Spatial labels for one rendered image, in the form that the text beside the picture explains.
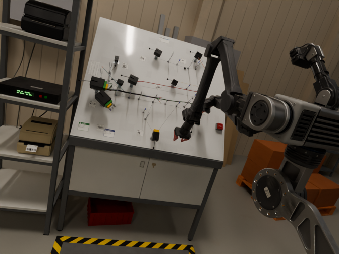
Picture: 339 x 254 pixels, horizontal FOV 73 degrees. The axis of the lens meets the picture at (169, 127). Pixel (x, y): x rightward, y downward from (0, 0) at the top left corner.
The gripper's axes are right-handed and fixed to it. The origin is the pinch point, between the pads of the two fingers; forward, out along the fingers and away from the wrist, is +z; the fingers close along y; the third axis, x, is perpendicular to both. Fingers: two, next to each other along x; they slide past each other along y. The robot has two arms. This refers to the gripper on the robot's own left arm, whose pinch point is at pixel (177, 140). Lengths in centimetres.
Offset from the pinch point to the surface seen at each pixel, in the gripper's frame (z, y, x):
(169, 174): 43.7, -11.3, 1.2
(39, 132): 37, 87, -20
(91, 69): 7, 59, -62
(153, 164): 38.3, 4.3, -3.4
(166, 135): 19.4, -1.8, -18.9
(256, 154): 97, -174, -71
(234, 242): 97, -97, 40
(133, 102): 12, 26, -41
